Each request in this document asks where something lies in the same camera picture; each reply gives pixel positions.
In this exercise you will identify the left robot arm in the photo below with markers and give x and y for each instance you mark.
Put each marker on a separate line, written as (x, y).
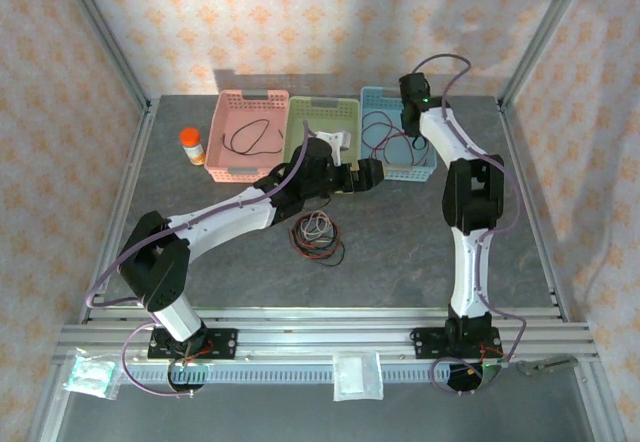
(225, 222)

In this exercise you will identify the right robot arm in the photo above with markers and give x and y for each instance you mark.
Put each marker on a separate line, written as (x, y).
(470, 272)

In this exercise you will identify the blue plastic basket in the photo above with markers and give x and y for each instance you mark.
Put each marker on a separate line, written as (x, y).
(380, 99)

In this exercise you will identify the green plastic basket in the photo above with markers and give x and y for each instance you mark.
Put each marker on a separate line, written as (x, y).
(325, 117)

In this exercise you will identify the pink plastic basket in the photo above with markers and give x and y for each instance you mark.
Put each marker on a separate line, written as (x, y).
(250, 107)

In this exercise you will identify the orange lid bottle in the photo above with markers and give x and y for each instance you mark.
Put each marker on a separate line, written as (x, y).
(194, 149)

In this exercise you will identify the aluminium side beam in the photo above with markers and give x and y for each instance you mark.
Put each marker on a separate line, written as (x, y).
(132, 162)
(530, 202)

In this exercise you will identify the clear plastic bag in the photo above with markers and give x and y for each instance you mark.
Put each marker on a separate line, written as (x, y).
(357, 377)

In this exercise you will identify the grey pliers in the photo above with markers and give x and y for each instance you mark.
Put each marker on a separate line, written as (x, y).
(545, 364)

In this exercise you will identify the green printed plastic bag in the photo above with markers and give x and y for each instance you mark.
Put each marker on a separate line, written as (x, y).
(92, 374)

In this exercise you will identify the aluminium frame post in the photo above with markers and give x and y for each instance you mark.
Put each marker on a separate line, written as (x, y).
(104, 37)
(545, 37)

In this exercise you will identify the aluminium mounting rail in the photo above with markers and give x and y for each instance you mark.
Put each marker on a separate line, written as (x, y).
(325, 334)

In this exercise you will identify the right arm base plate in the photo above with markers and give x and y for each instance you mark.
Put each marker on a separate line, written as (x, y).
(425, 342)

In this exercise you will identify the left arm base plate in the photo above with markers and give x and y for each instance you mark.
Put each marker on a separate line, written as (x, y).
(225, 342)

